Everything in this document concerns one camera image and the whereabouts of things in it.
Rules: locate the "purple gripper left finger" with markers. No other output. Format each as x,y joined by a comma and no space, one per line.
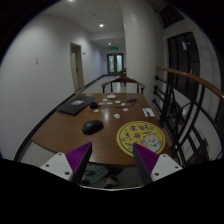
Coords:
70,166

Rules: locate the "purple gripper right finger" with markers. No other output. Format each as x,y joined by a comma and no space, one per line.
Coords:
152,166

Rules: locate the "yellow round mouse pad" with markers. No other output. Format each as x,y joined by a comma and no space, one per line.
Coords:
143,133

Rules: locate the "black computer mouse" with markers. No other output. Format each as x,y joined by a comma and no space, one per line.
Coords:
92,127

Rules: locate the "white notepad with pen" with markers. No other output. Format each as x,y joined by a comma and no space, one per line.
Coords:
148,112

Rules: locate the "white paper scrap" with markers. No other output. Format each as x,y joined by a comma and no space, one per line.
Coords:
117,116

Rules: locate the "black closed laptop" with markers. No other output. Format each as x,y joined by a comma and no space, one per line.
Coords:
74,106

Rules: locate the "small black round object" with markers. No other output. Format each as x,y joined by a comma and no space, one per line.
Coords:
94,105

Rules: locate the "wooden handrail with black railing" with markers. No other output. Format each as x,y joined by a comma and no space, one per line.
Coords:
186,105

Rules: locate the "white card stack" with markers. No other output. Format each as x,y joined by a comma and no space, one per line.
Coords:
111,97

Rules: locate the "wooden chair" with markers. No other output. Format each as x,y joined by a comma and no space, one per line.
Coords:
123,81

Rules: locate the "side doorway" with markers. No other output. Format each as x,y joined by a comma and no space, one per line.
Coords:
76,66

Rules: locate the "double glass door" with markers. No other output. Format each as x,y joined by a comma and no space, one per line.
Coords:
115,63

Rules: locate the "dark window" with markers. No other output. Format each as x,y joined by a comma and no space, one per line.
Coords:
184,56

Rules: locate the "green exit sign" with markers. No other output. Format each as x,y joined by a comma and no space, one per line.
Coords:
114,48

